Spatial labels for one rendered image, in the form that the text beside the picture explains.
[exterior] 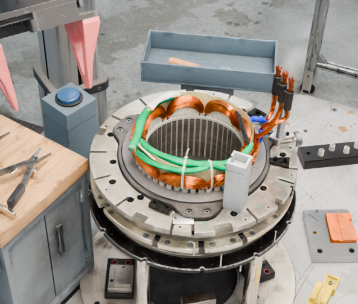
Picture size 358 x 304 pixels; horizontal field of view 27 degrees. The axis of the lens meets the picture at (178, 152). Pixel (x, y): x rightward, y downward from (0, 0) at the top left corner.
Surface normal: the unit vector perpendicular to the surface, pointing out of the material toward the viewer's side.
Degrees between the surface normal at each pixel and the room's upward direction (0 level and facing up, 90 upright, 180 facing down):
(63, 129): 90
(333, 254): 0
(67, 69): 90
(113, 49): 0
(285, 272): 0
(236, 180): 90
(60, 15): 59
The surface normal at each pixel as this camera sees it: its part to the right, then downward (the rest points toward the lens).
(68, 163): 0.03, -0.73
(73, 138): 0.73, 0.48
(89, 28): 0.48, 0.47
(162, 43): -0.11, 0.67
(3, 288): -0.56, 0.55
